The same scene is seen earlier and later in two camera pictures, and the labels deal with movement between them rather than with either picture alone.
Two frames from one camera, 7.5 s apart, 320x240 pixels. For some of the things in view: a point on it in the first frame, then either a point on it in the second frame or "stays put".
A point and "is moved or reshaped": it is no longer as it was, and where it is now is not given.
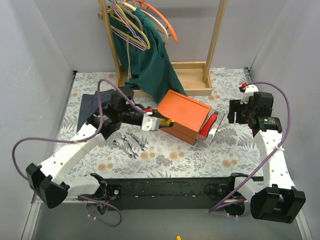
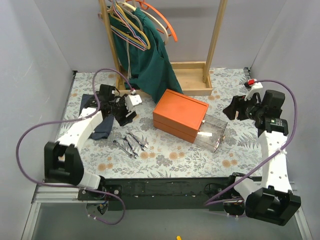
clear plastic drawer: [208, 140] is moved or reshaped
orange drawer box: [188, 114] stays put
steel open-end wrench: [135, 154] stays put
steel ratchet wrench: [114, 142] stays put
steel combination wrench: [142, 146] stays put
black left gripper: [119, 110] to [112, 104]
